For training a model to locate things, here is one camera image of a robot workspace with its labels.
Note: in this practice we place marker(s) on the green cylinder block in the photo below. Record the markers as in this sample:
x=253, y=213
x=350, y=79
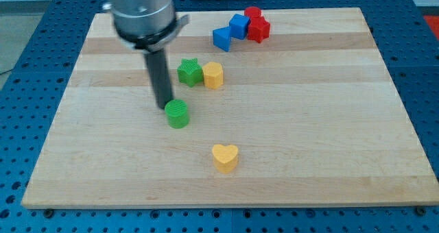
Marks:
x=177, y=114

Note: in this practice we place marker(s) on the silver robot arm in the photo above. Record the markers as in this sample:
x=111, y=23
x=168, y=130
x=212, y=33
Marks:
x=148, y=25

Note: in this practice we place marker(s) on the green star block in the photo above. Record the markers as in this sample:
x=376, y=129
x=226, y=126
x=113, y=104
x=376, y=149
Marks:
x=190, y=72

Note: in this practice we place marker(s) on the red star block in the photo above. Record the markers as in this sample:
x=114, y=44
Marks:
x=258, y=29

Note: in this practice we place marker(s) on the yellow hexagon block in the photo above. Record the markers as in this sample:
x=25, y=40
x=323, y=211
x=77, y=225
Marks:
x=213, y=75

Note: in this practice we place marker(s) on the yellow heart block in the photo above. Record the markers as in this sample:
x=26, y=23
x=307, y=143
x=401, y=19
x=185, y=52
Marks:
x=225, y=157

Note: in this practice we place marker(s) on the blue triangle block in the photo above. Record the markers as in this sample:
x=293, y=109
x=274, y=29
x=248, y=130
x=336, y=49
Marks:
x=222, y=38

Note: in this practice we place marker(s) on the black pusher rod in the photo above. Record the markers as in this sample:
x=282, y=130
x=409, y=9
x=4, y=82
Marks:
x=156, y=63

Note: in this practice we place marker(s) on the blue cube block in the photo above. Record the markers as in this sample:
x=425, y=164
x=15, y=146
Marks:
x=239, y=26

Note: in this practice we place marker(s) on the wooden board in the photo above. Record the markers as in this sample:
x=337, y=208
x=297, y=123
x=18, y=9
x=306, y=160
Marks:
x=313, y=110

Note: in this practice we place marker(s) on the red cylinder block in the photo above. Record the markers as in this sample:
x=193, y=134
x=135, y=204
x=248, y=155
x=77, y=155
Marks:
x=253, y=12

